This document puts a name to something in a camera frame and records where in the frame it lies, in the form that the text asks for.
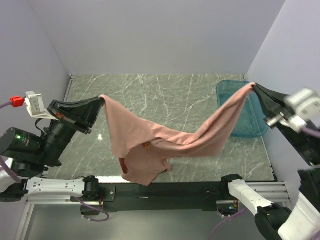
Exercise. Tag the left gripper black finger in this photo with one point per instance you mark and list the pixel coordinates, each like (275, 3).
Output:
(80, 109)
(81, 119)

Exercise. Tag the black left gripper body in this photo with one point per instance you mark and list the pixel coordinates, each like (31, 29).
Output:
(60, 134)

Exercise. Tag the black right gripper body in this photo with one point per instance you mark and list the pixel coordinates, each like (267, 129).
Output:
(307, 144)

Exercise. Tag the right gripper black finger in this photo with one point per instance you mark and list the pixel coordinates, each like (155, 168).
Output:
(259, 89)
(271, 105)

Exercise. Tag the teal translucent plastic basin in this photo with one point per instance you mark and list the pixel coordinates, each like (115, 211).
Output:
(251, 123)

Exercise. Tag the pink t-shirt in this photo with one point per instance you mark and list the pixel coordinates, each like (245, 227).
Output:
(144, 148)

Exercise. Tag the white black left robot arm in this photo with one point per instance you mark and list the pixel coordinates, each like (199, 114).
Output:
(29, 156)

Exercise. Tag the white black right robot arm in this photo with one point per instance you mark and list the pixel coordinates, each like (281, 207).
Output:
(276, 221)

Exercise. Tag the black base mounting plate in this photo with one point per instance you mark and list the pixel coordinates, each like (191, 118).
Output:
(164, 196)

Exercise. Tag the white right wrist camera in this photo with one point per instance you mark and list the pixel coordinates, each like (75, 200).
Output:
(305, 105)

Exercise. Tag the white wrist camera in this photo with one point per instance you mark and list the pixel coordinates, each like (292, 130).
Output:
(305, 105)
(34, 104)

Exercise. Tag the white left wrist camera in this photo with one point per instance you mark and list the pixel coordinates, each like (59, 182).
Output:
(34, 104)

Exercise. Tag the aluminium front frame rail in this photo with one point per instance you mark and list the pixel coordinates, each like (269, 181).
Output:
(273, 191)

